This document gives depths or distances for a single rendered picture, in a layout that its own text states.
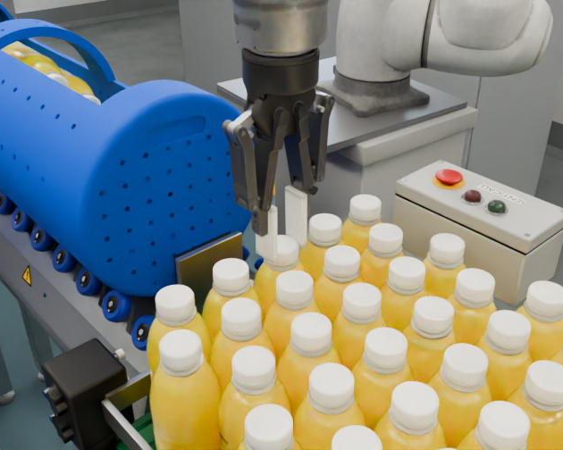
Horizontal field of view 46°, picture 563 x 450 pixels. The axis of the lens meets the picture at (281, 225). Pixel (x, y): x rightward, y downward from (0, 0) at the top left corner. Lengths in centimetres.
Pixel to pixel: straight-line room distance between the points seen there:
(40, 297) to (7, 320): 144
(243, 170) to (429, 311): 23
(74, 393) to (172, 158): 30
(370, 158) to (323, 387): 73
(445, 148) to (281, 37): 87
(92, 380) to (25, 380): 154
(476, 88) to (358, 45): 114
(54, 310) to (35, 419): 111
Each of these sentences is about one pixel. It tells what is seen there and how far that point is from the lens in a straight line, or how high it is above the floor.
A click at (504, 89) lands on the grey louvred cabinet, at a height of 69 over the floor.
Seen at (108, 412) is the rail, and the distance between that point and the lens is 75.
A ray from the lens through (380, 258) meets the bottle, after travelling 78.
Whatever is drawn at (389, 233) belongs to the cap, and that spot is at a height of 110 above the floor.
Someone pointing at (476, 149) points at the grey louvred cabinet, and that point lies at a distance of 253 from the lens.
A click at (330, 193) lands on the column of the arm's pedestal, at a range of 137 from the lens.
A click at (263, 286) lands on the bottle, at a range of 76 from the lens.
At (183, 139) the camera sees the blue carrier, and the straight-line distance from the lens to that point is 83.
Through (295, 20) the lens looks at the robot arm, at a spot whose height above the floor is 137.
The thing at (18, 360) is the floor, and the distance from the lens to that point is 237.
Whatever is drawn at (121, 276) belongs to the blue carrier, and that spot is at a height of 102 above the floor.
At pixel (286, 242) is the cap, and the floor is 110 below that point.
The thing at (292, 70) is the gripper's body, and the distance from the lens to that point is 62.
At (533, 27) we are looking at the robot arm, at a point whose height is 120.
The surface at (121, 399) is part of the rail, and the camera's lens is 78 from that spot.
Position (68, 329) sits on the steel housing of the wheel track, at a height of 86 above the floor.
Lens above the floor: 152
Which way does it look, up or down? 32 degrees down
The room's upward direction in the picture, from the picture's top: straight up
